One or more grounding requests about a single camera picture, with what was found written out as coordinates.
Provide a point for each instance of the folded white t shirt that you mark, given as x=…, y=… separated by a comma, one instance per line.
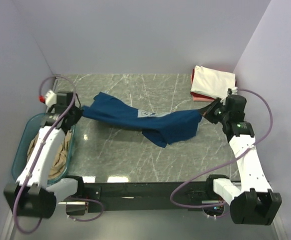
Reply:
x=212, y=83

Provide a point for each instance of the folded red t shirt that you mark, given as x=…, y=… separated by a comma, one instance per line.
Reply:
x=200, y=97

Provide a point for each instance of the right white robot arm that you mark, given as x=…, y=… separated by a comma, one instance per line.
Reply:
x=254, y=202

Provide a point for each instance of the teal plastic bin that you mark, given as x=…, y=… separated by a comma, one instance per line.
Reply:
x=26, y=146

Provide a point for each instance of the beige t shirt in bin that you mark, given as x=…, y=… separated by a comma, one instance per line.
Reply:
x=61, y=156

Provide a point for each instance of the blue t shirt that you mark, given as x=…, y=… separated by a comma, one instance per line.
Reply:
x=162, y=129

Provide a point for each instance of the folded pink t shirt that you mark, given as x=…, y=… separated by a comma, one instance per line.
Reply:
x=191, y=82

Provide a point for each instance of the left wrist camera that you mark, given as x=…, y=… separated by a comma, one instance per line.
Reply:
x=49, y=97

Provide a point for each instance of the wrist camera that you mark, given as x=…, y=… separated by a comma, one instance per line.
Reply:
x=232, y=91
x=49, y=97

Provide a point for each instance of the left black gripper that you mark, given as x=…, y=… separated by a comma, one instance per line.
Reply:
x=75, y=112

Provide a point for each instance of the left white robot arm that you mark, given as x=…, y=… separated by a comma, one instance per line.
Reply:
x=30, y=195

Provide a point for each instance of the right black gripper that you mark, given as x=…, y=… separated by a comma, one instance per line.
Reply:
x=214, y=111

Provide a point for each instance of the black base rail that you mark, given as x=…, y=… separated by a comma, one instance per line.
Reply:
x=138, y=196

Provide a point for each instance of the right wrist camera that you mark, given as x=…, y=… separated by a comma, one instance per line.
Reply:
x=232, y=91

